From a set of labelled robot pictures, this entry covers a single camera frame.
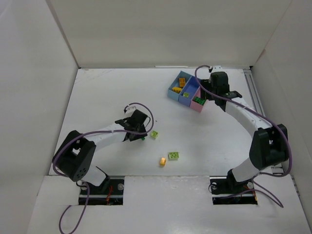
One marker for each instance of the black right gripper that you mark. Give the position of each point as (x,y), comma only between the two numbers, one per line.
(206,91)

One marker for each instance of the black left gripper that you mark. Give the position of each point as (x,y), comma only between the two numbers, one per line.
(137,134)

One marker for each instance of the green lego plate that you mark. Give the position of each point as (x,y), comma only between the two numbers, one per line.
(200,100)

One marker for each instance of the pale green lego tile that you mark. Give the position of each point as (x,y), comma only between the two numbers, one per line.
(186,95)

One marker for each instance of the yellow rounded lego brick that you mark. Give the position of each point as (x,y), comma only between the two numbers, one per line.
(182,82)

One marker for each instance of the yellow studded lego brick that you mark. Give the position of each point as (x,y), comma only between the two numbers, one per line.
(177,89)

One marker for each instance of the light green studded lego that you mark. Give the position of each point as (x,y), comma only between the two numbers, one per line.
(173,155)

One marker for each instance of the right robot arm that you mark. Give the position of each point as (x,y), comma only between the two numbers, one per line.
(269,142)

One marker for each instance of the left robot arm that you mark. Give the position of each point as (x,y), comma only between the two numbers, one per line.
(75,155)

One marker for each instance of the light green small lego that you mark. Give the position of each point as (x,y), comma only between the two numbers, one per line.
(154,134)

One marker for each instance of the purple blue container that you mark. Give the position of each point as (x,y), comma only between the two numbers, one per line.
(191,88)

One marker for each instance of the pink container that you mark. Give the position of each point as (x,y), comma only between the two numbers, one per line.
(196,104)

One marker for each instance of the light blue container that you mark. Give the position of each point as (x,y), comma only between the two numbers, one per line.
(170,93)

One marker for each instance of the orange small lego brick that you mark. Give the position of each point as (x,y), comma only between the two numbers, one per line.
(162,162)

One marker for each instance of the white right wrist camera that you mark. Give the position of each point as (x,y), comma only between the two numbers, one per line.
(216,68)

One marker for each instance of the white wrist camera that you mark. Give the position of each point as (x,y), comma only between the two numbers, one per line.
(129,109)
(216,68)

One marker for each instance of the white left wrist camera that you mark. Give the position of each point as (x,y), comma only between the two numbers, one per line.
(129,109)

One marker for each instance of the aluminium rail right side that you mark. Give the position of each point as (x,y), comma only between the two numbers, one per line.
(257,105)

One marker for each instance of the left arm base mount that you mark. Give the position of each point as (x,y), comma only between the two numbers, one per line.
(103,189)

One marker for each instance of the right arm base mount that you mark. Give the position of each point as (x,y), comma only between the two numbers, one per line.
(225,192)

